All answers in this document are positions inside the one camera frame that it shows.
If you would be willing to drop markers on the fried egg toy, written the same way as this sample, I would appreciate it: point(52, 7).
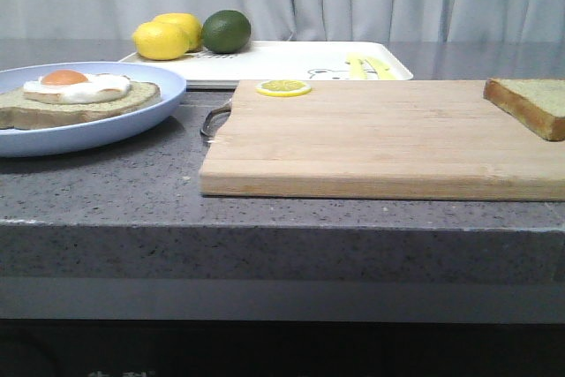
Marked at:
point(71, 87)

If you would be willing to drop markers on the light blue plate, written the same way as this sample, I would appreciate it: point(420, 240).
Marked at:
point(73, 138)

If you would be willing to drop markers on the bread slice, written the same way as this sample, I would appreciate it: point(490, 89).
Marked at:
point(538, 104)
point(18, 112)

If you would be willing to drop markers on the white bear tray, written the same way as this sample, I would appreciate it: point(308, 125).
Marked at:
point(302, 60)

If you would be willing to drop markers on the yellow lemon slice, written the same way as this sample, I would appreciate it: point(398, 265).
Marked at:
point(283, 88)

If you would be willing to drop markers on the green lime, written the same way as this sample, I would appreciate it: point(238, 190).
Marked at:
point(226, 31)

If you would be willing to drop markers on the wooden cutting board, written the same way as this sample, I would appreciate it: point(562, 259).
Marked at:
point(400, 140)

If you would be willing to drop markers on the rear yellow lemon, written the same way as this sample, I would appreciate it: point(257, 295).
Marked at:
point(188, 23)

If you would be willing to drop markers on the front yellow lemon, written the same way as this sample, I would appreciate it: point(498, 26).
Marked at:
point(155, 40)

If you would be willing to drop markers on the metal cutting board handle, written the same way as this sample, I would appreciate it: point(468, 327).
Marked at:
point(214, 120)

